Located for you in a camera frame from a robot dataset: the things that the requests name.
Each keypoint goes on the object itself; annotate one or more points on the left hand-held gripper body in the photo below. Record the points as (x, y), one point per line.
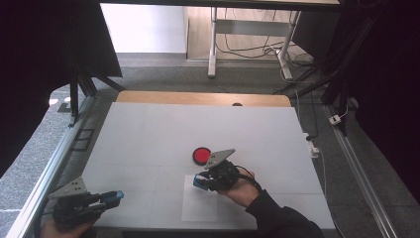
(71, 210)

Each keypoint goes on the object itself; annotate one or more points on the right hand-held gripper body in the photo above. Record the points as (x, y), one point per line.
(221, 175)

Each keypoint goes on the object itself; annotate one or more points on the blue stamp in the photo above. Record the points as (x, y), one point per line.
(199, 182)

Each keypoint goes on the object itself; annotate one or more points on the blue stamp cap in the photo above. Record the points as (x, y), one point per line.
(113, 196)

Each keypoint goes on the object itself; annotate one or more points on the person's left hand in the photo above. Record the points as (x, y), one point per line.
(61, 231)

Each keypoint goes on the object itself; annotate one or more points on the person's right hand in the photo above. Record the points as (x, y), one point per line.
(242, 193)

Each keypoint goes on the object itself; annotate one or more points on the round red ink pad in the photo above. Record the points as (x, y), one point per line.
(199, 154)

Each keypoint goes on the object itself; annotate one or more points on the white paper sheet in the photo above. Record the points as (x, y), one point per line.
(198, 208)

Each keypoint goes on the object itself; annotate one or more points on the white table mat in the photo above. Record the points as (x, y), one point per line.
(148, 139)

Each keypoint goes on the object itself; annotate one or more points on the black table grommet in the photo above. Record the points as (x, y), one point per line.
(237, 104)

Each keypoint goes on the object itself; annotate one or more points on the wooden table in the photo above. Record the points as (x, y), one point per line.
(198, 98)

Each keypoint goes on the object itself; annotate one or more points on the white power strip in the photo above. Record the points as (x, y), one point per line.
(312, 150)

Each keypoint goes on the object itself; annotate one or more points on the black metal stand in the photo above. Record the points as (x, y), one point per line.
(74, 99)
(343, 109)

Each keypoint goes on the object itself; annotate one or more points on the small white adapter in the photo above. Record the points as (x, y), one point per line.
(335, 119)

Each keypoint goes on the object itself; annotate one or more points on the black curtain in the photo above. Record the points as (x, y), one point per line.
(33, 66)
(389, 99)

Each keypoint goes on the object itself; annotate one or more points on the aluminium rail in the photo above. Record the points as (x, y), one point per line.
(360, 178)
(49, 172)

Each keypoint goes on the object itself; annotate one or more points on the white desk frame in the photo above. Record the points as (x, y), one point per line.
(251, 27)

